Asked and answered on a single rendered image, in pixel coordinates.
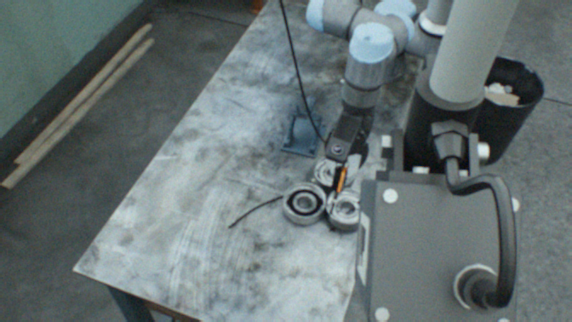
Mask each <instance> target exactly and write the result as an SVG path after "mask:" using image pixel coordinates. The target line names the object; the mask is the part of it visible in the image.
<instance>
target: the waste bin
mask: <svg viewBox="0 0 572 322"><path fill-rule="evenodd" d="M493 83H499V84H500V86H501V87H506V86H509V87H510V88H512V92H511V93H509V94H510V95H515V96H516V97H519V98H518V100H517V105H516V106H514V105H507V104H502V103H498V102H495V101H492V100H490V99H488V98H486V97H484V99H483V103H482V105H481V107H480V110H479V113H478V116H477V119H476V122H475V124H474V126H472V130H471V133H473V134H478V142H485V143H487V144H488V148H489V156H488V161H487V164H486V165H491V164H494V163H496V162H497V161H498V160H499V158H501V157H502V155H503V154H504V152H505V151H506V149H507V148H508V147H509V145H510V144H511V142H512V140H513V139H514V137H515V136H516V133H517V132H518V131H519V129H520V128H521V126H522V125H523V123H524V122H525V120H526V119H527V118H528V117H529V116H530V114H531V113H532V112H533V111H534V109H535V107H536V105H537V104H538V103H539V102H540V101H541V99H542V98H543V95H544V92H545V89H544V85H543V82H542V80H541V77H540V76H539V74H538V73H537V72H536V71H535V70H534V69H533V68H531V67H529V66H527V65H525V64H524V63H522V62H520V61H518V60H516V59H513V58H511V57H507V56H501V55H496V56H495V58H494V62H493V64H492V66H491V68H490V70H489V74H488V76H487V77H486V80H485V82H484V87H487V88H488V90H489V87H490V85H491V84H493Z"/></svg>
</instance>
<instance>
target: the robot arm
mask: <svg viewBox="0 0 572 322"><path fill-rule="evenodd" d="M364 1H365V0H311V1H310V3H309V6H308V9H307V14H306V18H307V22H308V24H309V25H310V26H311V27H314V28H315V29H317V30H319V31H321V32H322V33H327V34H330V35H333V36H335V37H338V38H341V39H344V40H346V41H348V43H350V45H349V54H348V59H347V63H346V73H345V77H344V79H341V81H340V83H342V84H344V85H343V87H342V92H341V101H340V103H341V105H342V106H343V108H342V111H341V114H340V116H339V117H338V119H337V121H336V126H334V127H333V129H332V130H333V132H332V131H330V132H329V137H328V139H326V141H325V142H324V156H325V159H326V161H328V166H329V169H330V171H331V173H332V175H335V171H336V170H337V164H344V163H345V162H346V160H347V157H348V163H349V165H348V168H347V173H346V180H349V179H350V178H353V176H355V175H356V174H357V173H358V171H359V170H360V169H361V168H362V166H363V165H364V163H365V162H366V160H367V157H368V155H369V148H368V146H369V143H365V142H366V140H367V139H368V138H369V134H370V131H371V127H372V124H373V121H375V115H374V114H370V113H371V112H372V111H373V110H374V109H375V106H376V104H377V102H378V100H379V97H380V92H381V87H382V84H390V83H396V82H399V81H401V80H402V79H403V78H404V77H405V74H406V71H407V60H406V54H409V55H413V56H415V57H418V58H420V59H422V60H424V59H425V57H426V55H437V54H438V51H439V48H440V44H441V42H442V39H443V34H444V31H445V27H446V25H447V22H448V19H449V13H451V10H452V8H453V5H454V2H455V0H429V4H428V8H427V9H426V10H423V11H422V12H421V13H417V12H416V8H415V5H414V4H413V3H412V2H410V1H409V0H385V1H383V2H381V3H379V4H378V5H377V6H376V8H375V9H374V11H372V10H369V9H366V8H363V7H362V6H363V3H364ZM405 53H406V54H405ZM369 116H370V117H371V119H370V118H368V117H369ZM351 151H352V152H351ZM349 152H351V153H349ZM348 154H349V155H348Z"/></svg>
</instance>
